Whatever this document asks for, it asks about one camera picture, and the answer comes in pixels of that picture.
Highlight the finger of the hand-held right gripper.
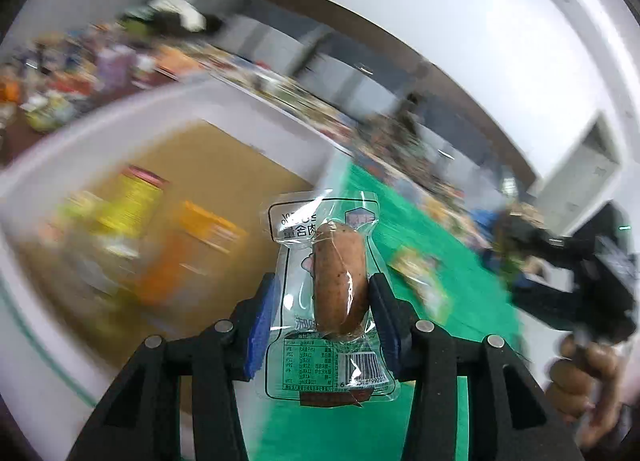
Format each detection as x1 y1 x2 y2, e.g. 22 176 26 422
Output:
509 286 583 333
492 211 576 267

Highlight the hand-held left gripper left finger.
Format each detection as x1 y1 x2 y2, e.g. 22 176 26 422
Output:
67 271 278 461

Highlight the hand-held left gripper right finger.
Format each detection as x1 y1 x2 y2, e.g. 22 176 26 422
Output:
367 272 586 461

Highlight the clear sausage packet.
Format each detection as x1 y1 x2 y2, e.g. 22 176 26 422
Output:
255 188 403 409

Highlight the clear packet of orange meat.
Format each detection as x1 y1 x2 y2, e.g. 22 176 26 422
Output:
135 231 201 307

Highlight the red and yellow snack packet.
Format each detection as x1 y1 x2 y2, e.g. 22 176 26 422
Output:
95 164 168 242

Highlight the white storage box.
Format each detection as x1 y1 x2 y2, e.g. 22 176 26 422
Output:
0 74 361 461

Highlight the person's right hand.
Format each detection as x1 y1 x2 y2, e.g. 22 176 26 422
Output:
545 333 636 452

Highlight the green snack packet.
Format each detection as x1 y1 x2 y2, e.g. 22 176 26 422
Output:
390 243 451 322

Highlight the blurred colourful clutter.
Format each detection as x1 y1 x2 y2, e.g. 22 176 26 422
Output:
0 0 226 132

